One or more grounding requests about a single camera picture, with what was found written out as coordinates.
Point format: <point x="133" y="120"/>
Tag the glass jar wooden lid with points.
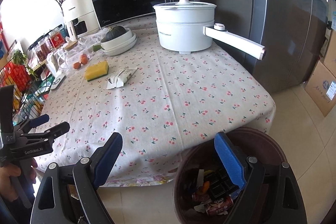
<point x="66" y="58"/>

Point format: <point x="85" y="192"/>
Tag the yellow green sponge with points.
<point x="96" y="71"/>

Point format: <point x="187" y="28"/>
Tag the white snack packet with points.
<point x="120" y="78"/>

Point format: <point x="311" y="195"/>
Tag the grey refrigerator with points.
<point x="292" y="31"/>

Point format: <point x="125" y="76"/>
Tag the person's left hand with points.
<point x="6" y="188"/>

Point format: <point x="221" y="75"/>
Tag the dark green pumpkin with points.
<point x="115" y="32"/>

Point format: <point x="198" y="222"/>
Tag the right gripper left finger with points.
<point x="68" y="194"/>

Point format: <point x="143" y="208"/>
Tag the black wire rack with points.
<point x="29" y="93"/>

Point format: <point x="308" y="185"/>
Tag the green potted plant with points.
<point x="19" y="58"/>

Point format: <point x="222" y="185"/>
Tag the lower cardboard box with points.
<point x="321" y="88"/>

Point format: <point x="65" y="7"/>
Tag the orange peel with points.
<point x="205" y="187"/>

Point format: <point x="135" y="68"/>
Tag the red label jar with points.
<point x="56" y="38"/>

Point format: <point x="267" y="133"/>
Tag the small orange fruit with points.
<point x="83" y="61"/>
<point x="77" y="65"/>
<point x="84" y="56"/>

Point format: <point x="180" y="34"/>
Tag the brown trash bin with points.
<point x="200" y="161"/>

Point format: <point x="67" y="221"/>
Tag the white bowl with handle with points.
<point x="110" y="44"/>

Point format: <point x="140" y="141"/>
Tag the cherry print tablecloth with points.
<point x="172" y="103"/>

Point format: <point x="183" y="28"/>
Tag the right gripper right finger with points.
<point x="258" y="166"/>

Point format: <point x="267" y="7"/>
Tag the white electric cooking pot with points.
<point x="186" y="27"/>

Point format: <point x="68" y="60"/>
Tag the stacked white plates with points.
<point x="122" y="47"/>

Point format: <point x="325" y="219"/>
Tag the white wireless charger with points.
<point x="58" y="81"/>

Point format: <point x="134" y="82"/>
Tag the black plastic tray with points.
<point x="220" y="184"/>

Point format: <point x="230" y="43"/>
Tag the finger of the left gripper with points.
<point x="58" y="130"/>
<point x="36" y="122"/>

